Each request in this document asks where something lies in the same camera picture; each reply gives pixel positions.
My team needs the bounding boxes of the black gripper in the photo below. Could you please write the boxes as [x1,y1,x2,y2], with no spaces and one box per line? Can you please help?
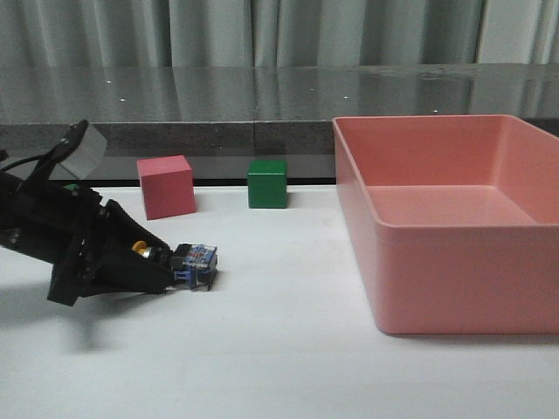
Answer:
[21,181,174,306]

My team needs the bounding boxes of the yellow push button switch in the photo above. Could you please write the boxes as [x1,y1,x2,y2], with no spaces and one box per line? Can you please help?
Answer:
[132,241,217,291]

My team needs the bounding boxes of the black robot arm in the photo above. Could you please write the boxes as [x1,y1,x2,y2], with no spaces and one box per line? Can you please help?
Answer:
[1,173,174,306]

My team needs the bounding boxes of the large pink cube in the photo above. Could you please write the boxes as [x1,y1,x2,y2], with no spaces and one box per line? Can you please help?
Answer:
[136,155,197,220]

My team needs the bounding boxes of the right green cube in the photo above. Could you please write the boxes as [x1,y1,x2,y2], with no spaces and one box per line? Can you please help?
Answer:
[247,160,287,209]

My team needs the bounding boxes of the grey stone counter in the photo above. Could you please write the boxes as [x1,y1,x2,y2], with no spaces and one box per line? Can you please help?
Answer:
[1,64,558,185]

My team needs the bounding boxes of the grey-green curtain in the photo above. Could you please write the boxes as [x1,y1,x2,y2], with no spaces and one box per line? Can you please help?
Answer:
[1,1,558,67]

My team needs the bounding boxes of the pink plastic bin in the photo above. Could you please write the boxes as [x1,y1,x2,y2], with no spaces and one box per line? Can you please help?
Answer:
[333,114,558,334]

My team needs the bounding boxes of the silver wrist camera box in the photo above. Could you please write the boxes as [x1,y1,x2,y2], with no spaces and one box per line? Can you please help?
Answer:
[59,120,107,179]

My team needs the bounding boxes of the black camera cable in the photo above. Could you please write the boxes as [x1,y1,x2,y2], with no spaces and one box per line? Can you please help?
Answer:
[0,150,56,175]

